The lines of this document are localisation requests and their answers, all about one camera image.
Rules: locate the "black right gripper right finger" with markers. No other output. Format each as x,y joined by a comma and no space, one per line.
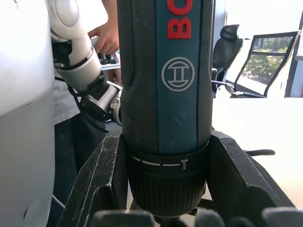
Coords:
232,170

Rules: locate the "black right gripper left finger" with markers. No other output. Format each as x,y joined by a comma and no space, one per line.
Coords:
99,170

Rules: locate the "blue black Bosch electric screwdriver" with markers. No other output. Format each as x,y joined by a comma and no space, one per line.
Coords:
177,106

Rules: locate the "person's bare hand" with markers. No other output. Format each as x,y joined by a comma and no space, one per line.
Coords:
107,37

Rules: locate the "person in grey shirt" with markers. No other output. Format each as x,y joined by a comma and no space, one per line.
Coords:
68,146

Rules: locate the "silver robot torso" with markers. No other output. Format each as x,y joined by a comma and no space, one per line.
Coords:
23,106

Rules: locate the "black office chair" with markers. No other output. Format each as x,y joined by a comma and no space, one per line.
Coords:
227,49

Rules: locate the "black frame mesh chair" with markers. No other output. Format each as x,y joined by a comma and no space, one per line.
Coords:
258,94

